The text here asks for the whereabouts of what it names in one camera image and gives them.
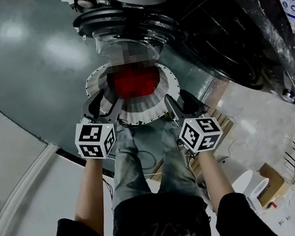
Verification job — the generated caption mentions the large brown cardboard box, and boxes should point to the large brown cardboard box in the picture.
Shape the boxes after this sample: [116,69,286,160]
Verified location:
[252,161,288,208]

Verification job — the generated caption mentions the black washing machine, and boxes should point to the black washing machine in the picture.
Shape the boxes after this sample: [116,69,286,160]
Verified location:
[69,0,295,144]

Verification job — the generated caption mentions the person's right forearm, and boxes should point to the person's right forearm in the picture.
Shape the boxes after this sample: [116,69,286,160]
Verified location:
[197,148,238,216]

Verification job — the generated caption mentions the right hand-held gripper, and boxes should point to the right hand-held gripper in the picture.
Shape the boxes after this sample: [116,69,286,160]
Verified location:
[162,85,225,157]

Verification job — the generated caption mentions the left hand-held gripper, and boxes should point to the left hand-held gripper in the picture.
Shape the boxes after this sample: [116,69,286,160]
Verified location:
[66,86,132,164]

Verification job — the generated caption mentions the white domed appliance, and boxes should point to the white domed appliance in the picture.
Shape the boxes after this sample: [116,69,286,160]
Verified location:
[217,153,257,195]

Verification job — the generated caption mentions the person's black printed shirt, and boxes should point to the person's black printed shirt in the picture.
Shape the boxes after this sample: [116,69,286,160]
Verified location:
[38,172,283,236]

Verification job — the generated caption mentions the white ring-shaped appliance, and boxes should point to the white ring-shaped appliance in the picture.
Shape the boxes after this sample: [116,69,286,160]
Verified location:
[244,175,275,210]

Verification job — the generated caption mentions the white laundry basket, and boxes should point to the white laundry basket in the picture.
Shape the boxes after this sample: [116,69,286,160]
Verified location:
[81,52,186,133]

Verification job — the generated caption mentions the person's left forearm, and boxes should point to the person's left forearm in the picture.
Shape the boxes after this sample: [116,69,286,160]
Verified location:
[65,154,119,236]

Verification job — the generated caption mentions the person's grey jeans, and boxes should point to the person's grey jeans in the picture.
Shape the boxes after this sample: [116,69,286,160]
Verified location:
[98,112,208,224]

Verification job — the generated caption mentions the red clothes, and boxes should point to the red clothes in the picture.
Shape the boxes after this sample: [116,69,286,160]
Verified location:
[105,60,161,102]

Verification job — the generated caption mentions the wooden pallet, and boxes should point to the wooden pallet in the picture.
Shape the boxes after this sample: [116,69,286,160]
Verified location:
[135,97,244,196]

